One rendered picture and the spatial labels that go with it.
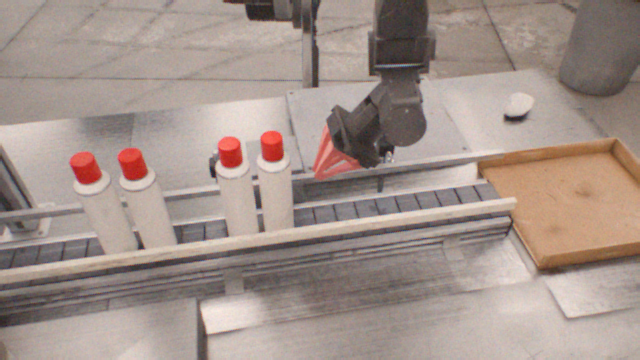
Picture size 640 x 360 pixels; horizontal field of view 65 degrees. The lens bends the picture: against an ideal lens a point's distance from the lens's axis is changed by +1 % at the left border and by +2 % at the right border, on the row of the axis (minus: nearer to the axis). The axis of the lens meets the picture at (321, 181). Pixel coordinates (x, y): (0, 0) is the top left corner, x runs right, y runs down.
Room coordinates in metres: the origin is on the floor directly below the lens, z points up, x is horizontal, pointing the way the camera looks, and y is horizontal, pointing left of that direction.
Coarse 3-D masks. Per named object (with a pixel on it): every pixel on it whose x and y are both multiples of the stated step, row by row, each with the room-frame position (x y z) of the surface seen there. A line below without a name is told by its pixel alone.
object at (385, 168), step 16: (416, 160) 0.65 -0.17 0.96; (432, 160) 0.65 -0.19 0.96; (448, 160) 0.65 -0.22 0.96; (464, 160) 0.65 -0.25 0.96; (480, 160) 0.66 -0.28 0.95; (304, 176) 0.61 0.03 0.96; (336, 176) 0.61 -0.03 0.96; (352, 176) 0.62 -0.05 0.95; (176, 192) 0.57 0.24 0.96; (192, 192) 0.57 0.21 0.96; (208, 192) 0.57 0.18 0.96; (32, 208) 0.53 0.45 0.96; (48, 208) 0.53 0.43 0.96; (64, 208) 0.53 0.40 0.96; (80, 208) 0.54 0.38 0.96
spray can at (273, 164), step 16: (272, 144) 0.55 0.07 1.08; (256, 160) 0.56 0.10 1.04; (272, 160) 0.54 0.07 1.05; (288, 160) 0.56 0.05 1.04; (272, 176) 0.54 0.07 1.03; (288, 176) 0.55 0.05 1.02; (272, 192) 0.54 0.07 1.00; (288, 192) 0.55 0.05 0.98; (272, 208) 0.54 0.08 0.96; (288, 208) 0.54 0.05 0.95; (272, 224) 0.54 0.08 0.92; (288, 224) 0.54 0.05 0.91
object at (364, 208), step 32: (416, 192) 0.65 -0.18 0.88; (448, 192) 0.65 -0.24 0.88; (480, 192) 0.65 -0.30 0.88; (192, 224) 0.57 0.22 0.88; (224, 224) 0.57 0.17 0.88; (416, 224) 0.57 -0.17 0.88; (448, 224) 0.57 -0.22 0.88; (0, 256) 0.50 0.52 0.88; (32, 256) 0.50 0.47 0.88; (64, 256) 0.50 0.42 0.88; (192, 256) 0.50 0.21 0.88; (224, 256) 0.50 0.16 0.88; (0, 288) 0.44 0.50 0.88
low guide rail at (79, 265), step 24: (384, 216) 0.56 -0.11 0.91; (408, 216) 0.56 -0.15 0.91; (432, 216) 0.56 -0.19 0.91; (456, 216) 0.57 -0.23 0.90; (216, 240) 0.51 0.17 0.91; (240, 240) 0.51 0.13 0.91; (264, 240) 0.51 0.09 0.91; (288, 240) 0.52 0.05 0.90; (48, 264) 0.46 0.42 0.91; (72, 264) 0.46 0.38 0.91; (96, 264) 0.46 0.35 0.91; (120, 264) 0.47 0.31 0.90
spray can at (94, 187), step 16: (80, 160) 0.51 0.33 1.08; (96, 160) 0.52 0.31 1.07; (80, 176) 0.50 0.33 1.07; (96, 176) 0.51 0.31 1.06; (80, 192) 0.49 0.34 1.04; (96, 192) 0.49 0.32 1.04; (112, 192) 0.51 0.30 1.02; (96, 208) 0.49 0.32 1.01; (112, 208) 0.50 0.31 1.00; (96, 224) 0.49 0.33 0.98; (112, 224) 0.49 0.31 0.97; (128, 224) 0.52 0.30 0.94; (112, 240) 0.49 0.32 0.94; (128, 240) 0.50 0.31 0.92
